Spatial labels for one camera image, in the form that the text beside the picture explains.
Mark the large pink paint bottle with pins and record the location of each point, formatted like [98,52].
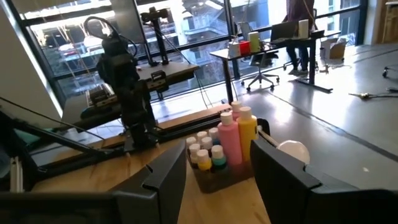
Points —
[230,140]
[236,107]

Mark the small white paint bottle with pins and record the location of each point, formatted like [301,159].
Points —
[191,140]
[195,152]

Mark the dark grey desk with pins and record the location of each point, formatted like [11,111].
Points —
[74,109]

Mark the grey monitor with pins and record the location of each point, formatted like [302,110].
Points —
[25,77]

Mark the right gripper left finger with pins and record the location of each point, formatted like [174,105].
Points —
[161,186]

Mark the small blue paint bottle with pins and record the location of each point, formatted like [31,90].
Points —
[218,155]
[214,133]

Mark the black camera stand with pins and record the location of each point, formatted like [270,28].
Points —
[157,37]

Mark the grey translucent plastic bin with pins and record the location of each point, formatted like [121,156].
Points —
[217,182]

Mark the small yellow paint bottle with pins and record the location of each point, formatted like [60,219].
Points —
[203,158]

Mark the brass lamp with white bulb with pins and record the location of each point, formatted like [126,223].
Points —
[293,149]

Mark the large yellow paint bottle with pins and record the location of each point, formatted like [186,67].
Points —
[247,130]

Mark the black office chair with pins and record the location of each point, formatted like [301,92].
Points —
[259,62]

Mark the white box container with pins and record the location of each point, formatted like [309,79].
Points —
[234,49]

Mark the black background desk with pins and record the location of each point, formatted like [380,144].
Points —
[280,45]

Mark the white cylinder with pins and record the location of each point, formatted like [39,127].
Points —
[303,28]

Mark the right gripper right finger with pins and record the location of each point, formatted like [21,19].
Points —
[280,186]

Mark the black frame bracket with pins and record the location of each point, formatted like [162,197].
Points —
[263,126]

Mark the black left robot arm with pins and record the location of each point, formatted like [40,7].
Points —
[124,77]

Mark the red container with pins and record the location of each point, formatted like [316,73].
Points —
[244,47]

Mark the dark laptop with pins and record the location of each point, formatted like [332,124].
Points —
[283,31]

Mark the silver aluminium post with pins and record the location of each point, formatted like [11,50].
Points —
[15,174]

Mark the pale green cylinder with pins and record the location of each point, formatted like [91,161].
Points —
[254,41]

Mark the grey background desk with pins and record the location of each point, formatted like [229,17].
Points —
[174,70]

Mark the brown cardboard box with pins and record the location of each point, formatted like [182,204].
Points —
[334,48]

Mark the person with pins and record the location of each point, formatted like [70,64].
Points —
[298,15]

